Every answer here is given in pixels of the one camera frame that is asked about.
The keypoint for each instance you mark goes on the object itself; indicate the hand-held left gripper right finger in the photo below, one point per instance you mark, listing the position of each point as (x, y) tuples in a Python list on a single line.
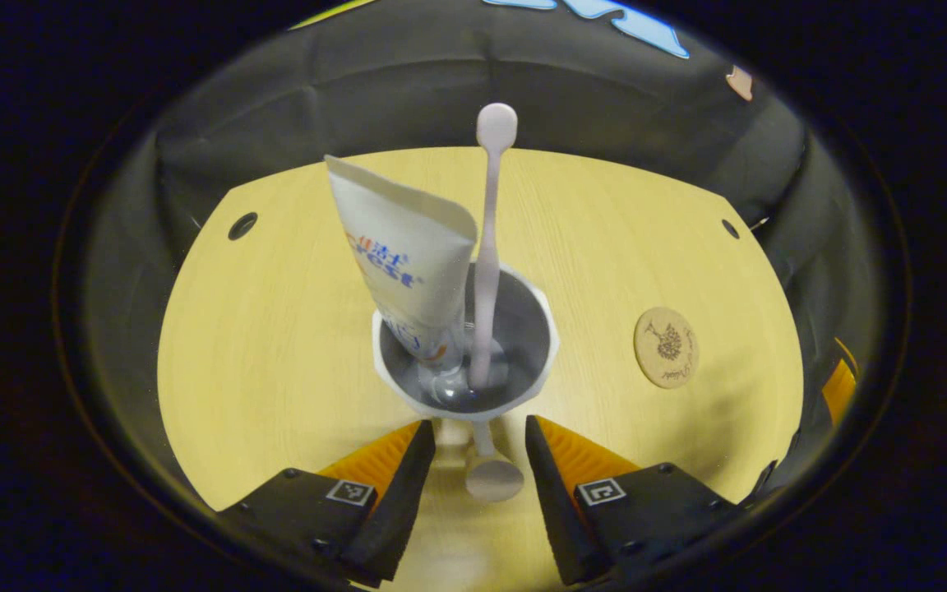
[(552, 501)]

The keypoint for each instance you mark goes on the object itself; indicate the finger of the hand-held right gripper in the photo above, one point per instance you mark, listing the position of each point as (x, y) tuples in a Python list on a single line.
[(839, 390)]

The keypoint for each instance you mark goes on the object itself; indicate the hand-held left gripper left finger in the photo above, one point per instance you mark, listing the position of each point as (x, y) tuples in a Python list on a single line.
[(404, 501)]

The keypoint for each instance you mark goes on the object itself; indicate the round wooden coaster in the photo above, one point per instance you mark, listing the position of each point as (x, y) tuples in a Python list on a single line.
[(667, 348)]

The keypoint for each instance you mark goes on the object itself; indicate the white toothpaste tube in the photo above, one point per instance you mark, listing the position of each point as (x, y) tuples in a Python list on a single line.
[(404, 247)]

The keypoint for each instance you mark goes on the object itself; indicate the pale pink toothbrush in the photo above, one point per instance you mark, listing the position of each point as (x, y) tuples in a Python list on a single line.
[(487, 247)]

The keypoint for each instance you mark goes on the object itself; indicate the black backdrop cloth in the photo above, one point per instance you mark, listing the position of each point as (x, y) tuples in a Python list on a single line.
[(605, 99)]

